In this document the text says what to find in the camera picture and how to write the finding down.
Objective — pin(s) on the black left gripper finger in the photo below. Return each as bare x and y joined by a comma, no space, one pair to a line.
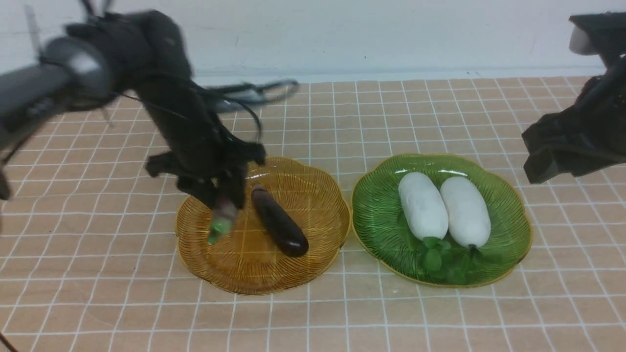
203,191
236,185

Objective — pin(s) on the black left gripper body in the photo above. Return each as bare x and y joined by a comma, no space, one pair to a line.
200,145

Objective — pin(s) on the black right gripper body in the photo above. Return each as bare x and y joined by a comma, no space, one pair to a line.
586,137

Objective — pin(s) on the purple eggplant with green stem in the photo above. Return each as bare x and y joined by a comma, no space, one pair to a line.
224,214

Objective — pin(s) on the purple eggplant without stem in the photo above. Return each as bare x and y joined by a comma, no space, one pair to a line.
282,229

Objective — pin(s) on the white radish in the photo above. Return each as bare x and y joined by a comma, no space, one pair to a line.
468,220
423,206

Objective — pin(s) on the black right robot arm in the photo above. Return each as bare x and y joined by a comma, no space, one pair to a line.
599,34

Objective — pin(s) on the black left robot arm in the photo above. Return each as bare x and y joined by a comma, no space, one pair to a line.
99,60

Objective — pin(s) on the amber glass plate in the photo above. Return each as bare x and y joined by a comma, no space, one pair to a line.
247,261

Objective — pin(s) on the orange checkered tablecloth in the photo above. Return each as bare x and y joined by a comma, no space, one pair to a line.
89,259

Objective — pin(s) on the green glass plate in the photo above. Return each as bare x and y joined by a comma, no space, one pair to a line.
380,225

